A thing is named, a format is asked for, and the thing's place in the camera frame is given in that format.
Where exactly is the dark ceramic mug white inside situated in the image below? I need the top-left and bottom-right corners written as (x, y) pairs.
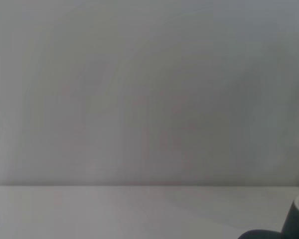
top-left (238, 192), bottom-right (299, 239)

